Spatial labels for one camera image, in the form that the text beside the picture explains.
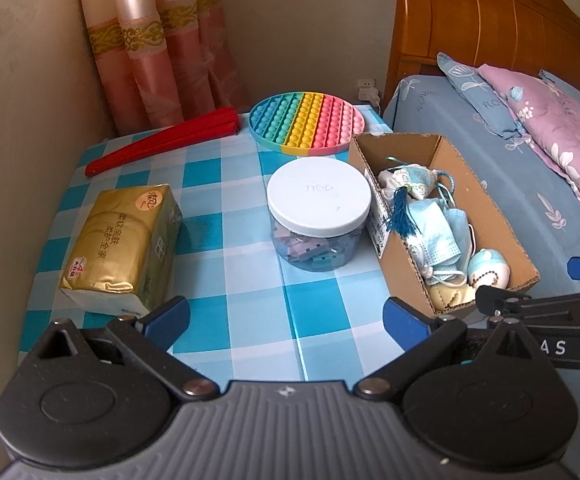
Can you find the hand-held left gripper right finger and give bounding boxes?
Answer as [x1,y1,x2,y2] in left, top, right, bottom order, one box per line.
[354,296,556,402]

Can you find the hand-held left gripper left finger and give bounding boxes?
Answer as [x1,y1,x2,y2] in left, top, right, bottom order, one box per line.
[34,296,221,402]

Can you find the cream cloth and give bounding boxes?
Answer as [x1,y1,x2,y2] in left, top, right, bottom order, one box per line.
[427,282,476,313]

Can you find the round blue white toy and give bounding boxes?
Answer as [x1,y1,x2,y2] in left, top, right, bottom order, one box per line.
[467,249,511,288]

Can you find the cardboard box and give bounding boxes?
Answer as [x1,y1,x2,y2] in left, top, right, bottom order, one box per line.
[348,132,541,318]

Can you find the blue tasselled fabric sachet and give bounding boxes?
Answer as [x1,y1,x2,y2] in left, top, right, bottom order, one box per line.
[379,157,458,238]

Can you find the gold tissue pack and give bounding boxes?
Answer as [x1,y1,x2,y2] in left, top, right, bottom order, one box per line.
[58,183,183,317]

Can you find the pink floral pillow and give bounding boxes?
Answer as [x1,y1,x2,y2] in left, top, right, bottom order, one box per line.
[477,64,580,233]

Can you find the blue floral bed sheet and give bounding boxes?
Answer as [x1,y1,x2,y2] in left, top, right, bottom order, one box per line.
[382,74,580,480]

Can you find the clear jar with white lid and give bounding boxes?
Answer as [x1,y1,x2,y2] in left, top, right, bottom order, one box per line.
[266,160,373,273]

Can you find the red folding fan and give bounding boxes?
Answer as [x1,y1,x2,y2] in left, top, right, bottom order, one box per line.
[84,106,241,178]

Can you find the blue floral pillow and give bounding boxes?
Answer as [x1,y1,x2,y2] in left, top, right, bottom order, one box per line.
[539,70,580,111]
[436,51,536,153]

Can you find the rainbow silicone bubble toy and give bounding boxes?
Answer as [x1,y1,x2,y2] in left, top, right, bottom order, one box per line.
[249,91,367,155]

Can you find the pink patterned curtain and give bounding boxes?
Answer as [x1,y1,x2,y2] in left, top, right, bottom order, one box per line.
[72,0,251,136]

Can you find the wooden bed headboard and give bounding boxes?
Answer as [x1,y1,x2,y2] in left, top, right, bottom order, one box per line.
[386,0,580,106]

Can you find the white wall outlet with plug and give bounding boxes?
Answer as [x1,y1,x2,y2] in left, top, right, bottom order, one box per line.
[355,77,383,111]

